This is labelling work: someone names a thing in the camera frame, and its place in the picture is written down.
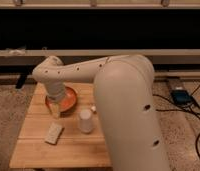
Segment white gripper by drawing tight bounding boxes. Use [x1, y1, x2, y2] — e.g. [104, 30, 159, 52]
[49, 99, 62, 118]

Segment white ceramic cup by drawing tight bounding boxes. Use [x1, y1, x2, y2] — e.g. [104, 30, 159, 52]
[79, 109, 94, 134]

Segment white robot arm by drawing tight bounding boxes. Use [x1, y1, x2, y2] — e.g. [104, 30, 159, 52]
[32, 55, 171, 171]

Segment orange bowl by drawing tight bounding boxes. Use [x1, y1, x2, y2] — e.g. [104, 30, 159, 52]
[45, 86, 77, 114]

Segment white packet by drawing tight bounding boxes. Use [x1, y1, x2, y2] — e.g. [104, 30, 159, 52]
[91, 106, 96, 112]

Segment wooden table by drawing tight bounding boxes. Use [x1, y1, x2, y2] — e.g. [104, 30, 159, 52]
[9, 83, 111, 169]

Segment wooden rail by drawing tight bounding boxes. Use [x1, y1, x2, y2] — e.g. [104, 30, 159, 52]
[0, 49, 200, 66]

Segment black cable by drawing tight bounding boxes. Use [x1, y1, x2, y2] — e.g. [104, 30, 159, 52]
[152, 78, 200, 168]

